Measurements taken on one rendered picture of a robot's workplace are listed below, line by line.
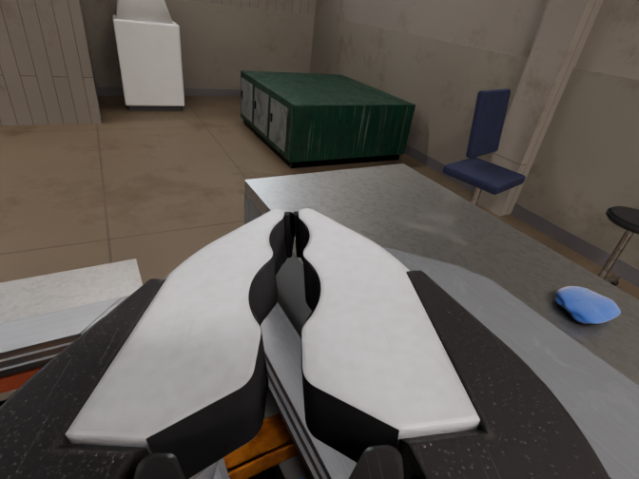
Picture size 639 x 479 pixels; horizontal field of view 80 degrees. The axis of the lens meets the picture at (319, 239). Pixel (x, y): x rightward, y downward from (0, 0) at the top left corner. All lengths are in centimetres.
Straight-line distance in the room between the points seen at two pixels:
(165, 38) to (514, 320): 538
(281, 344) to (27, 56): 470
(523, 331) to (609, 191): 294
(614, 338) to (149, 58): 549
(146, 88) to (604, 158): 504
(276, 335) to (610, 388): 61
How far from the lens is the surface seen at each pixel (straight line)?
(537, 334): 78
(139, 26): 570
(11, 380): 105
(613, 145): 363
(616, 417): 72
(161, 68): 577
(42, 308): 126
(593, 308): 91
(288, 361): 85
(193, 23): 666
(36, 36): 521
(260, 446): 96
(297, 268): 90
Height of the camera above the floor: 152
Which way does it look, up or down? 32 degrees down
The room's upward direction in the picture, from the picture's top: 8 degrees clockwise
